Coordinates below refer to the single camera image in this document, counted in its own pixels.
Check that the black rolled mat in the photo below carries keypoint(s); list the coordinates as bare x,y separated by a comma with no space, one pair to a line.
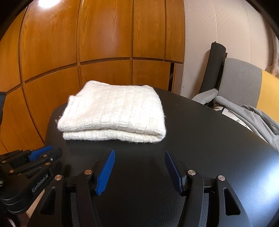
212,65

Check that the grey yellow blue sofa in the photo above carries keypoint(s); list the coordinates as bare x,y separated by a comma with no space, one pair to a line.
239,80

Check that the grey hoodie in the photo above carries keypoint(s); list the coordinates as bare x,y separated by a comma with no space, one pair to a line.
261,122

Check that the printed paper sheet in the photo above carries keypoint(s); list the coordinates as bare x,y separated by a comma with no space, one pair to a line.
233,115

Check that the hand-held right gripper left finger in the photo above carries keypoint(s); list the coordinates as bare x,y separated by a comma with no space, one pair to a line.
105,172

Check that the white knit sweater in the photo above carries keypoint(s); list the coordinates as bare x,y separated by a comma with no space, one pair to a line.
113,113

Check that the beige curtain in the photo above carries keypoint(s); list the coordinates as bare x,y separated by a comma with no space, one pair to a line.
273,63

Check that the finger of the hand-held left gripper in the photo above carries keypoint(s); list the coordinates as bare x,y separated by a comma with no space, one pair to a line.
51,156
40,151

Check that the wooden wardrobe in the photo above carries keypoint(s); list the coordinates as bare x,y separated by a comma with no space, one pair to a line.
87,43

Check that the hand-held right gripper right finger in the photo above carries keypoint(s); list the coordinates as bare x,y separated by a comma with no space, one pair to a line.
173,172

